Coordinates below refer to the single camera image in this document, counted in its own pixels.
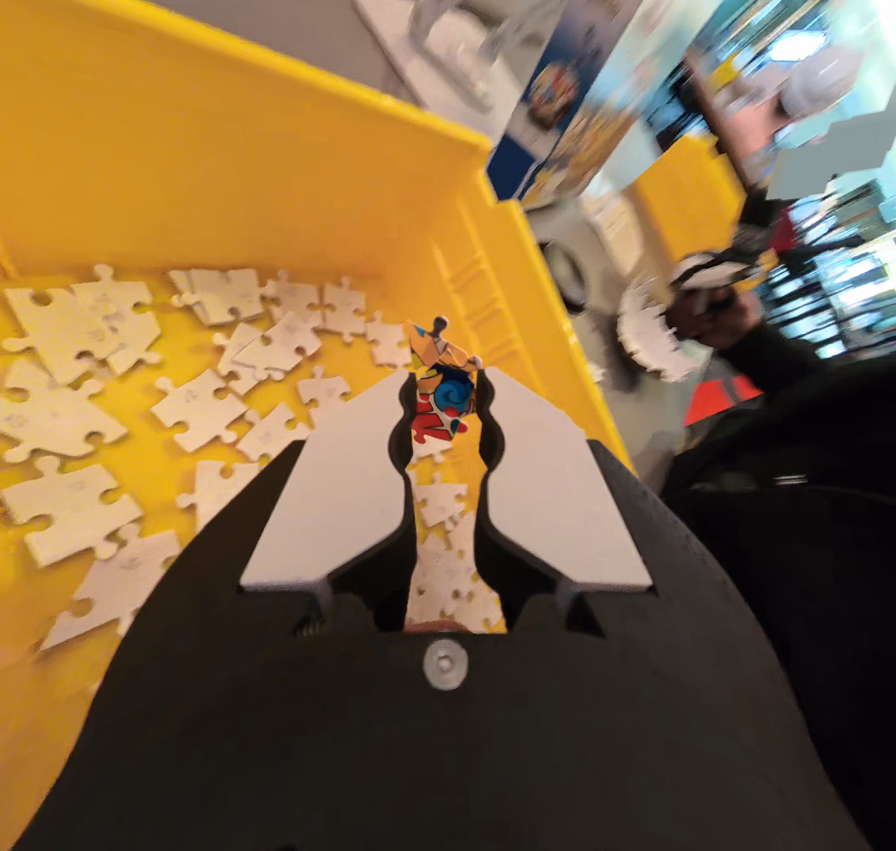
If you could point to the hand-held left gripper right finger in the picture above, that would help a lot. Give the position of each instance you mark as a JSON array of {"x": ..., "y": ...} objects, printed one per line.
[{"x": 567, "y": 515}]

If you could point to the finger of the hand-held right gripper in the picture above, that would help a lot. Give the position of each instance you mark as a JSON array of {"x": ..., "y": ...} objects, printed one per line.
[
  {"x": 707, "y": 263},
  {"x": 710, "y": 281}
]

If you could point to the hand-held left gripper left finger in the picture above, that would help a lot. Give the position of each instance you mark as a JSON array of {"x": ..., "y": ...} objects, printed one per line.
[{"x": 329, "y": 515}]

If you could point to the partly built puzzle ball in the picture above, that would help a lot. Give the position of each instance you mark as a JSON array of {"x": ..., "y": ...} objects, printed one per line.
[{"x": 647, "y": 333}]

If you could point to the colourful cartoon puzzle piece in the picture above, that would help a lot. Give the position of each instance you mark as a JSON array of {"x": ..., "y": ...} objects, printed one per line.
[{"x": 444, "y": 389}]

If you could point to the pile of white puzzle pieces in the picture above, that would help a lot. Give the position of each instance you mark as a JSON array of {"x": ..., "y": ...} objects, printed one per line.
[{"x": 63, "y": 326}]

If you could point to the yellow plastic bin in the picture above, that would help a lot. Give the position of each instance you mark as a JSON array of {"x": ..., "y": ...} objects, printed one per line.
[
  {"x": 210, "y": 165},
  {"x": 689, "y": 193}
]

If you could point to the person's right forearm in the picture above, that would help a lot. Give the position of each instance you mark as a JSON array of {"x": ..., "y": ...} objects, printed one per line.
[{"x": 784, "y": 368}]

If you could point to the blue puzzle box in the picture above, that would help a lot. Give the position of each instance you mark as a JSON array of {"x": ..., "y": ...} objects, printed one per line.
[{"x": 588, "y": 95}]

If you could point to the person's right hand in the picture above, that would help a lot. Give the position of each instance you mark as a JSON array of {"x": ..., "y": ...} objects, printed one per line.
[{"x": 721, "y": 322}]

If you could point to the white instruction sheet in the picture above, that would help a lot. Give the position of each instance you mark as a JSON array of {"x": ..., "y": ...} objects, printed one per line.
[{"x": 616, "y": 225}]

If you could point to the orange cloth with grey stripe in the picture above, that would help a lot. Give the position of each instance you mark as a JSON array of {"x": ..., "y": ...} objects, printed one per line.
[{"x": 721, "y": 399}]

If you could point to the person's black jacket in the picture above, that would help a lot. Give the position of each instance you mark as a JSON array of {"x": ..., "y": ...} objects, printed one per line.
[{"x": 805, "y": 585}]

